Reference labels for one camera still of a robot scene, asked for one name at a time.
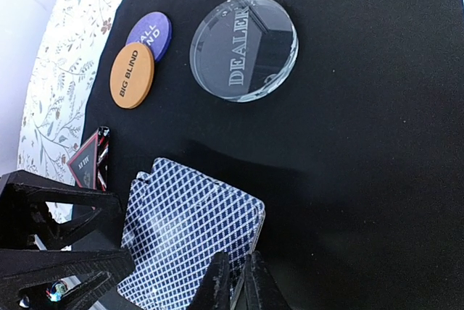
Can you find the clear dealer button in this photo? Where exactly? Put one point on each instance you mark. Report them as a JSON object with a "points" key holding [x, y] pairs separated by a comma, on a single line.
{"points": [[244, 49]]}

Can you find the floral white tablecloth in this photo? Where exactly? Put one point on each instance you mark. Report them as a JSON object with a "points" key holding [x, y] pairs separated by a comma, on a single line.
{"points": [[62, 77]]}

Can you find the red triangle all-in marker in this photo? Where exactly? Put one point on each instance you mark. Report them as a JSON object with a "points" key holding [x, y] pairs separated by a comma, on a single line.
{"points": [[89, 165]]}

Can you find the black poker mat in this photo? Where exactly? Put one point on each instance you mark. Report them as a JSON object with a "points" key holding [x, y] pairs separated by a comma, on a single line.
{"points": [[357, 156]]}

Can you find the orange big blind button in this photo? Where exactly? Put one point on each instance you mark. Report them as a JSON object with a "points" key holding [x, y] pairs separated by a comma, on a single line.
{"points": [[131, 75]]}

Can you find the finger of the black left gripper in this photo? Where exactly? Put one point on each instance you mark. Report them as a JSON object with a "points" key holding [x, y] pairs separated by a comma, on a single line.
{"points": [[59, 214], [30, 272]]}

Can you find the blue patterned card deck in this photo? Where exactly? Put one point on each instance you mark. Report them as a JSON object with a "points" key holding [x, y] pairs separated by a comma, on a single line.
{"points": [[177, 218]]}

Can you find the purple small blind button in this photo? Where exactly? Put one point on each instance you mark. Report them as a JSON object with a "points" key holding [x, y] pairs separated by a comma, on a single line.
{"points": [[153, 30]]}

